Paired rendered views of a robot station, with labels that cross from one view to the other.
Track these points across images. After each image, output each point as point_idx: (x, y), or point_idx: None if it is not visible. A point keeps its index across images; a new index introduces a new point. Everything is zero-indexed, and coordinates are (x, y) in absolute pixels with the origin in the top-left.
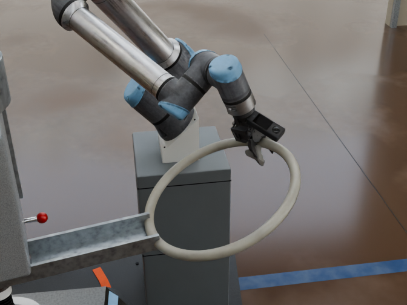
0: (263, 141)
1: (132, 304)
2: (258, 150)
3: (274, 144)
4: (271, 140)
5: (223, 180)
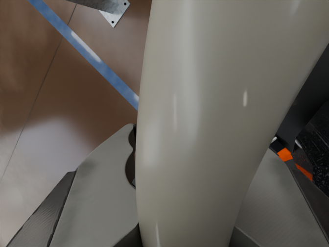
0: (213, 241)
1: (328, 174)
2: (276, 198)
3: (286, 37)
4: (151, 171)
5: (133, 186)
